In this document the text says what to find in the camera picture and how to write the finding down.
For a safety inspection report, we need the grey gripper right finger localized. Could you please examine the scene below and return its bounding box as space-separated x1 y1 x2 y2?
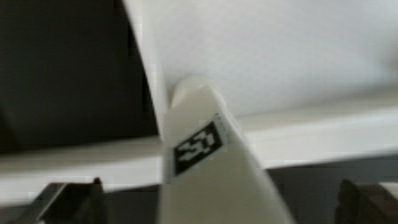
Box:
334 179 398 224

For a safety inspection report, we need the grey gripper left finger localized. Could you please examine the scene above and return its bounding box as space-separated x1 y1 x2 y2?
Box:
16 178 108 224

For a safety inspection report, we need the white desk leg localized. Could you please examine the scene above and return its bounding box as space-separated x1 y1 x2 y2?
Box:
156 76 297 224

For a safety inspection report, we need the white desk top tray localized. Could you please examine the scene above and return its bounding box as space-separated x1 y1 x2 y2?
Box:
119 0 398 141

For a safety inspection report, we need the white obstacle fence frame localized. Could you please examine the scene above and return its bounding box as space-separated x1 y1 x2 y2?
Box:
0 110 398 208

